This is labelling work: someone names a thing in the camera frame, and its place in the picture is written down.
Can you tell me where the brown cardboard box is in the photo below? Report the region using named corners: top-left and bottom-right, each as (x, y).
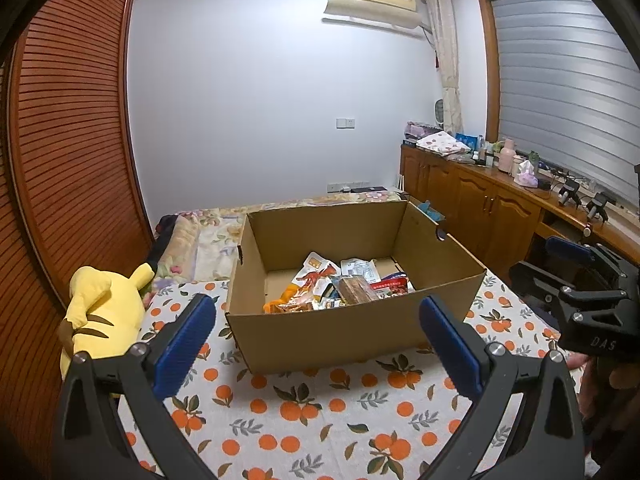
top-left (225, 199), bottom-right (488, 375)

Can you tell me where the red-brown slatted wardrobe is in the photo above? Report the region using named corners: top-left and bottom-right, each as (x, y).
top-left (0, 0), bottom-right (157, 480)

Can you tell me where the sesame candy pack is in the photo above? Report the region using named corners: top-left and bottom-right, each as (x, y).
top-left (336, 275), bottom-right (381, 306)

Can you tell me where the cream wall air conditioner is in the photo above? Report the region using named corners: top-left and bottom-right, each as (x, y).
top-left (322, 0), bottom-right (425, 39)

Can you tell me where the long wooden cabinet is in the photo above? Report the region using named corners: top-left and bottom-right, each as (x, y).
top-left (400, 142), bottom-right (640, 281)

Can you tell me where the pink bottle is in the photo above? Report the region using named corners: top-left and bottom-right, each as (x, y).
top-left (500, 138), bottom-right (518, 176)

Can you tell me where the silver packet with orange label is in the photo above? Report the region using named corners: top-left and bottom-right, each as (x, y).
top-left (295, 251), bottom-right (341, 295)

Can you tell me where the small black tripod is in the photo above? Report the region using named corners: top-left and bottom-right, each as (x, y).
top-left (557, 180), bottom-right (582, 208)
top-left (585, 192), bottom-right (611, 224)

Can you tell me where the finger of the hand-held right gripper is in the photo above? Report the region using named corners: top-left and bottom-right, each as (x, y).
top-left (545, 235), bottom-right (640, 291)
top-left (509, 260), bottom-right (578, 317)

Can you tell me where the folded floral cloth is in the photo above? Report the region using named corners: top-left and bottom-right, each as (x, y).
top-left (416, 130), bottom-right (472, 154)

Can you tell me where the grey window blind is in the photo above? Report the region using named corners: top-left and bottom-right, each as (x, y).
top-left (487, 0), bottom-right (640, 207)

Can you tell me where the red and white snack pouch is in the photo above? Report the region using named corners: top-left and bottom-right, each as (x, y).
top-left (377, 272), bottom-right (416, 296)

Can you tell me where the floral blanket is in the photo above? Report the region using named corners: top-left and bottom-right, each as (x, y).
top-left (152, 195), bottom-right (406, 283)

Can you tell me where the clear blue-print packet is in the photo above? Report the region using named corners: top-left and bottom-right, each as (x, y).
top-left (340, 257), bottom-right (383, 283)

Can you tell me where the orange snack packet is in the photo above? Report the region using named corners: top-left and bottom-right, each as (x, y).
top-left (262, 285), bottom-right (321, 315)

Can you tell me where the lavender tissue pack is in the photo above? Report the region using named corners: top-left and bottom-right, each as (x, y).
top-left (515, 160), bottom-right (539, 187)

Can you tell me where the orange fruit print cloth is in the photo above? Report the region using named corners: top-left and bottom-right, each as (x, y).
top-left (115, 260), bottom-right (576, 480)

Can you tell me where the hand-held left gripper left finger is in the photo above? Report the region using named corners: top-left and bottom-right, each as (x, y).
top-left (50, 292), bottom-right (218, 480)

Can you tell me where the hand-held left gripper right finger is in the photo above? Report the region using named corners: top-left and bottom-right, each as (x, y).
top-left (419, 294), bottom-right (586, 480)

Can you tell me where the beige patterned curtain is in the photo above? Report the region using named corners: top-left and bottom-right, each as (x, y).
top-left (425, 0), bottom-right (465, 136)

